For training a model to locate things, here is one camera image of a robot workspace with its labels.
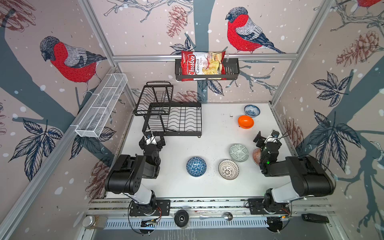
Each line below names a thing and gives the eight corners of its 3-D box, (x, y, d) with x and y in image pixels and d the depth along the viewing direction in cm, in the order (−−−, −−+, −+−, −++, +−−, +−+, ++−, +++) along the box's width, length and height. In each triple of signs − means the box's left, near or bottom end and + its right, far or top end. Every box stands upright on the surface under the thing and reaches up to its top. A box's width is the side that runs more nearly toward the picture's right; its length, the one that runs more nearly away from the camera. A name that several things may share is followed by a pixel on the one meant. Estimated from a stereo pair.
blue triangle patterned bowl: (186, 177, 84) (185, 175, 81) (187, 159, 91) (186, 156, 88) (206, 177, 84) (207, 175, 81) (206, 158, 91) (206, 156, 88)
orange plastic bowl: (238, 129, 106) (240, 125, 102) (236, 119, 112) (237, 115, 108) (253, 129, 106) (255, 125, 102) (250, 119, 112) (252, 115, 108)
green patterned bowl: (230, 162, 89) (231, 160, 87) (228, 146, 96) (228, 144, 94) (249, 162, 89) (250, 160, 87) (245, 146, 96) (246, 144, 94)
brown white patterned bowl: (219, 180, 83) (220, 178, 80) (217, 161, 90) (218, 159, 87) (239, 180, 83) (240, 178, 80) (235, 161, 90) (237, 159, 87)
